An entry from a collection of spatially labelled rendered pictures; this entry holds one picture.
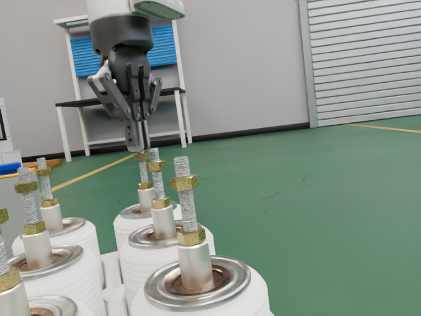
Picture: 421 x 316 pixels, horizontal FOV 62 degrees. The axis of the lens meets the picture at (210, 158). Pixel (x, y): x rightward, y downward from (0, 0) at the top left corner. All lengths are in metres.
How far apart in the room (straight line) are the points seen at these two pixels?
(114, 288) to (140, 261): 0.12
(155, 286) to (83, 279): 0.10
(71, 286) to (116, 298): 0.10
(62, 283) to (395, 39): 5.45
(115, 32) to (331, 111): 4.91
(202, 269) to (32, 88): 5.81
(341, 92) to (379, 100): 0.53
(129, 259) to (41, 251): 0.08
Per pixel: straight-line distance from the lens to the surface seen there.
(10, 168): 0.64
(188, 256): 0.25
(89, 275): 0.35
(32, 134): 6.04
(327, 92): 5.25
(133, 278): 0.35
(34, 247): 0.36
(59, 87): 5.82
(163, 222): 0.36
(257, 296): 0.25
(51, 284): 0.33
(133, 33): 0.45
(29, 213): 0.36
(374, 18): 5.56
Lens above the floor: 0.37
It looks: 7 degrees down
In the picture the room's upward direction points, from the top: 7 degrees counter-clockwise
